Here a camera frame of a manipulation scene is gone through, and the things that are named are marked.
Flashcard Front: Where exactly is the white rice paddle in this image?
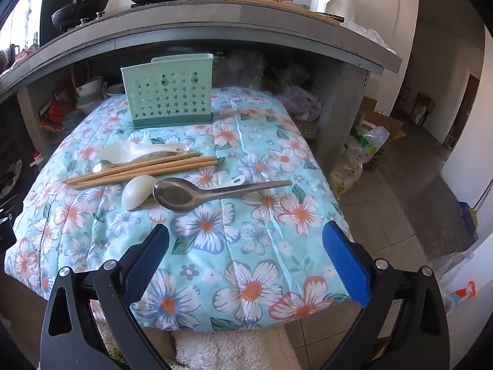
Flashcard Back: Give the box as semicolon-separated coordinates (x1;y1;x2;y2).
104;141;190;162

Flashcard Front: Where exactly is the purple plastic bag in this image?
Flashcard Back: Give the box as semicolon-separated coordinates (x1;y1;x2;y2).
281;85;321;122

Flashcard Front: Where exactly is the black wok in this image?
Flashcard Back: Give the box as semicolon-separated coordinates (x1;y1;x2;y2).
51;0;110;31

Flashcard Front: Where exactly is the red snack packet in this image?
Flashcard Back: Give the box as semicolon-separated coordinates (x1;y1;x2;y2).
39;100;83;132

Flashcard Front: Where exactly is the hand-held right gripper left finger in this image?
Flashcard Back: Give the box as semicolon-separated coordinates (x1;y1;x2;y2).
40;224;170;370

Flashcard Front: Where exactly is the white air fryer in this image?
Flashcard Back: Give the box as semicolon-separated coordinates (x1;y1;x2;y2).
310;0;359;24

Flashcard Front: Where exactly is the small metal spoon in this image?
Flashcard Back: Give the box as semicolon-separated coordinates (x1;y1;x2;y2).
92;152;180;173

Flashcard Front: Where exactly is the large metal spoon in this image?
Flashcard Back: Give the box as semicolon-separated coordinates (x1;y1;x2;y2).
153;177;293;212

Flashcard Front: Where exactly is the grey concrete kitchen counter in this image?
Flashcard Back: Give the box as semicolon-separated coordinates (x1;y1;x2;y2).
0;0;403;101

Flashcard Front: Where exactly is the white plastic spoon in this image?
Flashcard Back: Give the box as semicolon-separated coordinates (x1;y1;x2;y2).
122;175;246;211

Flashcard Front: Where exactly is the cardboard box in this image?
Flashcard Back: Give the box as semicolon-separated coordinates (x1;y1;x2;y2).
354;98;407;149

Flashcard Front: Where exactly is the white fluffy rug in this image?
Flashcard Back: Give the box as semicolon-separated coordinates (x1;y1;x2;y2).
171;329;303;370

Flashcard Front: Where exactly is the green perforated utensil holder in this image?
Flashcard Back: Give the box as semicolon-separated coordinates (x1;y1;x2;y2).
120;53;214;131

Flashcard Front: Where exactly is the orange spray bottle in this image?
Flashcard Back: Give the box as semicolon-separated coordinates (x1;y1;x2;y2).
443;281;478;315

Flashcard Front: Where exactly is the blue plastic dustpan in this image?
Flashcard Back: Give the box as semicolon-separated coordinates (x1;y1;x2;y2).
456;201;479;236

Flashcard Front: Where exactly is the wooden chopstick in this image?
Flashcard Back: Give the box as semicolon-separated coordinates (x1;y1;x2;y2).
65;153;201;184
74;157;218;186
98;151;201;170
74;162;219;191

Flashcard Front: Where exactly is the crumpled clear plastic bag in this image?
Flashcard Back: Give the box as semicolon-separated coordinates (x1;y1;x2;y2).
227;52;267;85

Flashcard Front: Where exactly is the floral blue blanket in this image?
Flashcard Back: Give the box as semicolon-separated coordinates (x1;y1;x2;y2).
5;87;352;332

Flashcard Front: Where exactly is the plastic rice bag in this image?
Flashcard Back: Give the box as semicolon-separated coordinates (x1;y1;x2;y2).
331;125;390;201

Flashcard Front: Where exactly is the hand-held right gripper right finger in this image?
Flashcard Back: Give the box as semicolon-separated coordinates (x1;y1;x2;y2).
316;221;451;370

